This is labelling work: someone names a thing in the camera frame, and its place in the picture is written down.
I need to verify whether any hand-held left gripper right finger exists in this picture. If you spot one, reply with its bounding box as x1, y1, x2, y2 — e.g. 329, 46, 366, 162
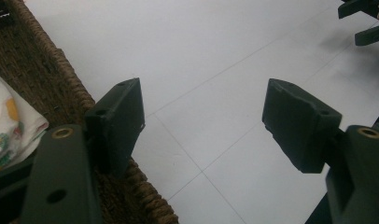
261, 77, 344, 175

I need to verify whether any white printed cloth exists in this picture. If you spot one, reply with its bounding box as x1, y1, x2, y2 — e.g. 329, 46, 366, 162
0, 70, 50, 175

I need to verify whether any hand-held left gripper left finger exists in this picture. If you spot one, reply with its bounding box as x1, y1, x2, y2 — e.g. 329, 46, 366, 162
84, 77, 146, 180

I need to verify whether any brown woven basket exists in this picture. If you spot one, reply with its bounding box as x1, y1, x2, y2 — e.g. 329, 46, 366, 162
0, 0, 180, 224

